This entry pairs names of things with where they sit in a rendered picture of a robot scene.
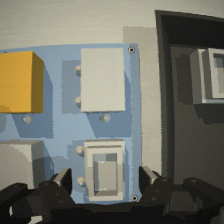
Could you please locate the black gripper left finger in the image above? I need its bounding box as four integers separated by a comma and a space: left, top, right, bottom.
0, 168, 88, 224

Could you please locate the yellow rectangular block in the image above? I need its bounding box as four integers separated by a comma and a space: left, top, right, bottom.
0, 51, 44, 114

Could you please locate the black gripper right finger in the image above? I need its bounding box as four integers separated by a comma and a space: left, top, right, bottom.
129, 166, 224, 224

